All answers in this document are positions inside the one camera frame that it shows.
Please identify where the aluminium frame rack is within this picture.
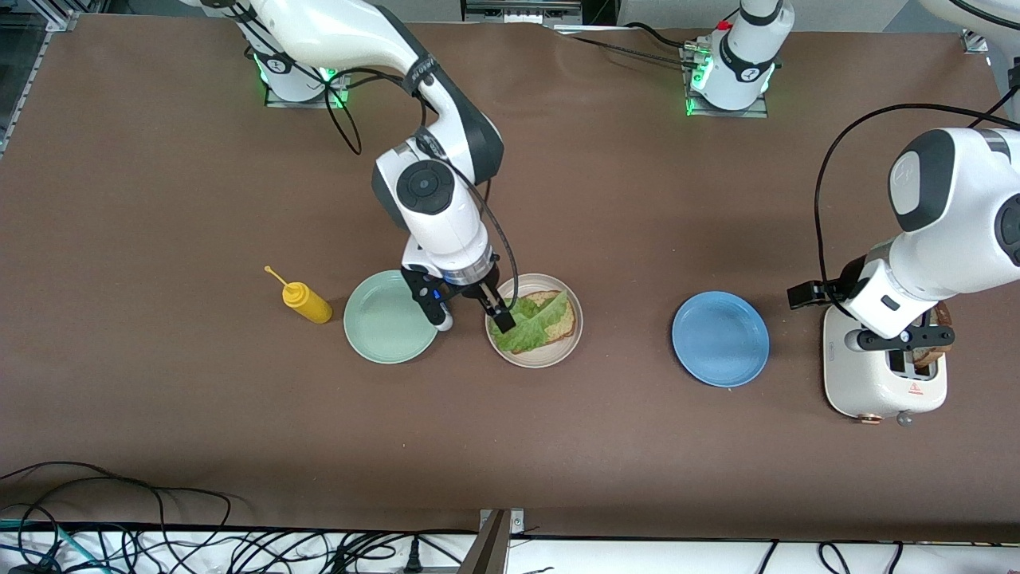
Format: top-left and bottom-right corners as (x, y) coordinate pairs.
(0, 0), (80, 157)

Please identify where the green lettuce leaf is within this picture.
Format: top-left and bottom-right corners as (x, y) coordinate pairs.
(488, 290), (571, 355)

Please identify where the yellow mustard squeeze bottle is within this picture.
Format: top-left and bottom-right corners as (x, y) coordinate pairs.
(265, 265), (334, 325)

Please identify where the beige plate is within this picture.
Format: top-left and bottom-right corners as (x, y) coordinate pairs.
(484, 273), (584, 369)

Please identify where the long black cable loop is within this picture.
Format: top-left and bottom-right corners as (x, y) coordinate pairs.
(0, 461), (233, 531)

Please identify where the white toaster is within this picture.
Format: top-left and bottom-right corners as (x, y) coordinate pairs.
(823, 307), (949, 428)

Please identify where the teal cable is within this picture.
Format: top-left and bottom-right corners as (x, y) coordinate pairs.
(0, 518), (87, 570)

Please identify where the black cable tangle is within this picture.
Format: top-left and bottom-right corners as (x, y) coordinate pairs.
(0, 478), (479, 574)

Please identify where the dark equipment box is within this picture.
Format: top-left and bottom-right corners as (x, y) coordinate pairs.
(462, 0), (584, 25)

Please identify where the mint green plate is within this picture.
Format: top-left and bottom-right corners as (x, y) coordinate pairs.
(343, 269), (442, 365)

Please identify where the brown bread slice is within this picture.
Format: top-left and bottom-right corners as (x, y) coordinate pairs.
(510, 290), (578, 352)
(911, 301), (955, 369)

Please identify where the blue plate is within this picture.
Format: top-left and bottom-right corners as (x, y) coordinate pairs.
(672, 291), (771, 389)

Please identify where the aluminium profile bracket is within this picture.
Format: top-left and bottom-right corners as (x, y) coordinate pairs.
(458, 509), (525, 574)

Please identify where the black base cable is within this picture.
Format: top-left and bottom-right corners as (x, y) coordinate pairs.
(624, 22), (694, 50)
(558, 33), (699, 69)

